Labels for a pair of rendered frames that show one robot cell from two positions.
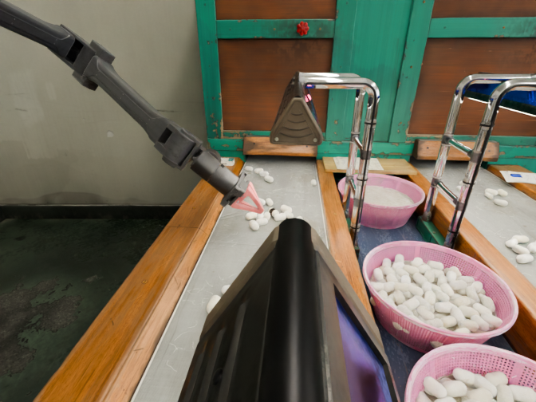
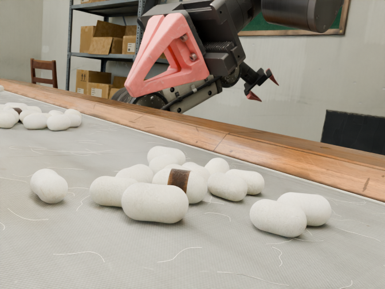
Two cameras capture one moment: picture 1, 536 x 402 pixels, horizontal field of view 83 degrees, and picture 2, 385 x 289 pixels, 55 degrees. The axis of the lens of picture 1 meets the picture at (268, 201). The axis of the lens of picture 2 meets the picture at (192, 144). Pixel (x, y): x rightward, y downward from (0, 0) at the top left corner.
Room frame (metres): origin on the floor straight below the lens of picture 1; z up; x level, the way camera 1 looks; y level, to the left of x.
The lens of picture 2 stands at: (0.94, -0.19, 0.82)
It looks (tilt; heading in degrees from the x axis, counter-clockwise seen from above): 9 degrees down; 133
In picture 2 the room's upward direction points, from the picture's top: 6 degrees clockwise
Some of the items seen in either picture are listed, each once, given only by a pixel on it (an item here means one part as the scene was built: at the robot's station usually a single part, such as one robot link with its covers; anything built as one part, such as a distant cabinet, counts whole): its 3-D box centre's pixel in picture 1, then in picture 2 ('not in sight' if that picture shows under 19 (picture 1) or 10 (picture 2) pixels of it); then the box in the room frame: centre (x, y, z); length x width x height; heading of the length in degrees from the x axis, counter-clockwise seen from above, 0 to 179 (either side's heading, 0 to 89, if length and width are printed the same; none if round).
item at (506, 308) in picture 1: (427, 297); not in sight; (0.47, -0.32, 0.72); 0.27 x 0.27 x 0.10
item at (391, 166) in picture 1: (366, 165); not in sight; (1.12, -0.38, 0.77); 0.33 x 0.15 x 0.01; 85
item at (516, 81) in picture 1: (487, 171); not in sight; (0.71, -0.55, 0.90); 0.20 x 0.19 x 0.45; 175
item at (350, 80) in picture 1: (325, 167); not in sight; (0.75, -0.15, 0.90); 0.20 x 0.19 x 0.45; 175
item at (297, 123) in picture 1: (297, 94); not in sight; (0.76, -0.07, 1.08); 0.62 x 0.08 x 0.07; 175
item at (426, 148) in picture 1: (455, 149); not in sight; (1.14, -0.73, 0.83); 0.30 x 0.06 x 0.07; 85
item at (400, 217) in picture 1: (377, 201); not in sight; (0.90, -0.36, 0.72); 0.27 x 0.27 x 0.10
